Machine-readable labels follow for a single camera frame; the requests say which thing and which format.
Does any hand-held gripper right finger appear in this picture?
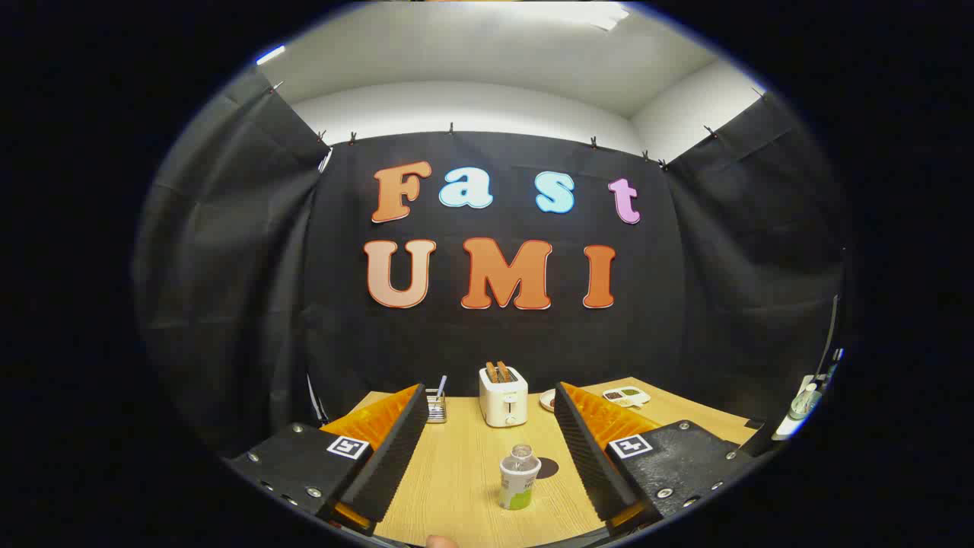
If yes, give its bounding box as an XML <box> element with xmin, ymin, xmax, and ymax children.
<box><xmin>553</xmin><ymin>381</ymin><xmax>758</xmax><ymax>534</ymax></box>

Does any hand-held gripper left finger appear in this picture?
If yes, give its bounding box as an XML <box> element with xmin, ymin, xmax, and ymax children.
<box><xmin>228</xmin><ymin>383</ymin><xmax>431</xmax><ymax>537</ymax></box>

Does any clear juice bottle white label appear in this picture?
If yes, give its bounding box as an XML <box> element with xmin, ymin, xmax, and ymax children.
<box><xmin>500</xmin><ymin>444</ymin><xmax>543</xmax><ymax>511</ymax></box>

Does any wooden table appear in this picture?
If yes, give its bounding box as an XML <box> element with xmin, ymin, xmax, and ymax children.
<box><xmin>320</xmin><ymin>377</ymin><xmax>762</xmax><ymax>547</ymax></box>

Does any white toaster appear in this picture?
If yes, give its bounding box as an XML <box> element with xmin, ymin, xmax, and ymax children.
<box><xmin>479</xmin><ymin>365</ymin><xmax>529</xmax><ymax>428</ymax></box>

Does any black backdrop cloth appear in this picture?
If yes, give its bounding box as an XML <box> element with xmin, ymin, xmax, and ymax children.
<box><xmin>133</xmin><ymin>68</ymin><xmax>847</xmax><ymax>457</ymax></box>

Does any white plastic object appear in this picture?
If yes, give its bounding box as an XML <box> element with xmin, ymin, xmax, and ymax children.
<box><xmin>772</xmin><ymin>373</ymin><xmax>838</xmax><ymax>442</ymax></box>

